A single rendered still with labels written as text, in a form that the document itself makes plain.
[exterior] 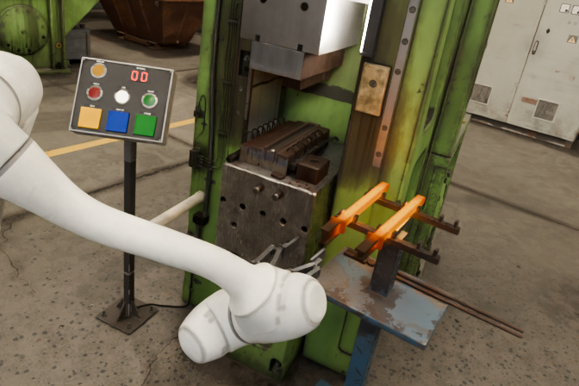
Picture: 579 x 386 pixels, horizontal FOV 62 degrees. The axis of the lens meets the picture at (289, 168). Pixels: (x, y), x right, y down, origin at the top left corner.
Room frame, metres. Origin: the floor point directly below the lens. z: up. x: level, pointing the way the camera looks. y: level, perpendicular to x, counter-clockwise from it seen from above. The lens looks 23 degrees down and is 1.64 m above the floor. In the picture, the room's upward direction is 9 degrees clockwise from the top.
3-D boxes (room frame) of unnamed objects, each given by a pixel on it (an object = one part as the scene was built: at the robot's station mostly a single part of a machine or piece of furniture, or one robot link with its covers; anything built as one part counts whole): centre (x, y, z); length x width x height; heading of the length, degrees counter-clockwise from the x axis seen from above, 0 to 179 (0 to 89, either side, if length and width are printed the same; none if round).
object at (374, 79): (1.64, -0.24, 1.27); 0.09 x 0.02 x 0.17; 68
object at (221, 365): (1.59, 0.12, 0.01); 0.58 x 0.39 x 0.01; 68
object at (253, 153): (1.83, 0.02, 0.96); 0.42 x 0.20 x 0.09; 158
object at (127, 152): (1.77, 0.65, 0.54); 0.04 x 0.04 x 1.08; 68
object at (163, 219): (1.68, 0.46, 0.62); 0.44 x 0.05 x 0.05; 158
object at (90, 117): (1.63, 0.75, 1.01); 0.07 x 0.05 x 0.07; 93
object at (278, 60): (1.83, 0.02, 1.32); 0.42 x 0.20 x 0.10; 158
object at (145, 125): (1.64, 0.55, 1.01); 0.07 x 0.05 x 0.07; 93
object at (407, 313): (1.27, -0.35, 0.71); 0.40 x 0.30 x 0.02; 61
